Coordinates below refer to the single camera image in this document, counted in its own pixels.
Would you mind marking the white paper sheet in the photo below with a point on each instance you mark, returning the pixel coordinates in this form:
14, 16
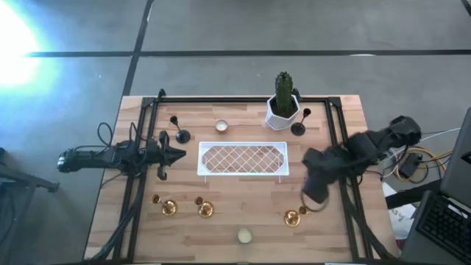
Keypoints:
399, 217

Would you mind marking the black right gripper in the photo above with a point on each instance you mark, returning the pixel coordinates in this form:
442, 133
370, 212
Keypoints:
318, 160

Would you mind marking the white faceted plant pot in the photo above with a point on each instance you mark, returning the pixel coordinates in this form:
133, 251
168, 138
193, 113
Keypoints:
279, 123

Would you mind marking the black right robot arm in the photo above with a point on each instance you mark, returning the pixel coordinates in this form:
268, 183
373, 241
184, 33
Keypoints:
368, 143

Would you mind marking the tealight candle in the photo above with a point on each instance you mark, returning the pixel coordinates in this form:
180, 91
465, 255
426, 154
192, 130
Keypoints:
221, 126
244, 236

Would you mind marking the black power adapter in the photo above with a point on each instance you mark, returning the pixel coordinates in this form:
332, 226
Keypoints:
410, 165

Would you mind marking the black aluminium table frame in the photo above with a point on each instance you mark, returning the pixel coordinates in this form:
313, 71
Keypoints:
221, 99

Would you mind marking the black candlestick holder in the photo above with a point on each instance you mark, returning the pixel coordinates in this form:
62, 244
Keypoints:
298, 129
183, 136

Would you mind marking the green cactus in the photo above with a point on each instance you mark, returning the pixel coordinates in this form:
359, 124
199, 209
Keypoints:
284, 92

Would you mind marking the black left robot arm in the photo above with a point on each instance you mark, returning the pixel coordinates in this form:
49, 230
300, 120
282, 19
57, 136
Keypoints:
92, 158

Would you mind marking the dark grey laptop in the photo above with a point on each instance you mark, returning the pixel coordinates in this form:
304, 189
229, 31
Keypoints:
441, 224

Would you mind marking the black stand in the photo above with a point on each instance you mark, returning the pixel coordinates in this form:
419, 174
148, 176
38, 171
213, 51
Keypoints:
33, 181

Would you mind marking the gold candlestick holder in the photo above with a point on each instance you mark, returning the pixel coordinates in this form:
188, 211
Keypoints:
206, 209
291, 218
169, 208

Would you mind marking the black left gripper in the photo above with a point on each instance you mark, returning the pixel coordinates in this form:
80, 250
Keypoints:
163, 154

